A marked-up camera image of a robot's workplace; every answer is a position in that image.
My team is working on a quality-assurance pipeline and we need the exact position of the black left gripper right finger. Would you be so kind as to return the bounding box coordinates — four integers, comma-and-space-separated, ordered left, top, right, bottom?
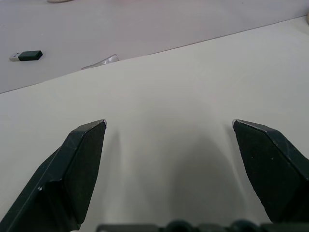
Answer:
231, 119, 309, 224

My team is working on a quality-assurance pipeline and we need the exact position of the black USB dongle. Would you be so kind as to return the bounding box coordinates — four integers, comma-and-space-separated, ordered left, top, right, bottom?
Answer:
9, 50, 43, 62

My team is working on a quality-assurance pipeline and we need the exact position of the clear plastic wrapper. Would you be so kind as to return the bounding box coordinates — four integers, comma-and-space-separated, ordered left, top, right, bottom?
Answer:
81, 54, 120, 70

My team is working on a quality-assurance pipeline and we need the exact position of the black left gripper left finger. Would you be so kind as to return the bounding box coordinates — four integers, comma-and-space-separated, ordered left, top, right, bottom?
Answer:
0, 119, 108, 232

